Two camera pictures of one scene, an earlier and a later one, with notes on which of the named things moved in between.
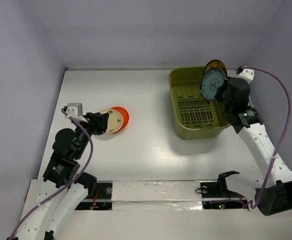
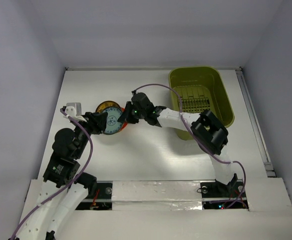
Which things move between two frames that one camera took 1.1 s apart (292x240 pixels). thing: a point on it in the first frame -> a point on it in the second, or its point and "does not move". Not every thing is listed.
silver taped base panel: (157, 195) does not move
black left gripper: (98, 121) does not move
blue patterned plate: (212, 79) -> (113, 126)
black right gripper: (222, 91) -> (130, 114)
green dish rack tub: (195, 118) does not move
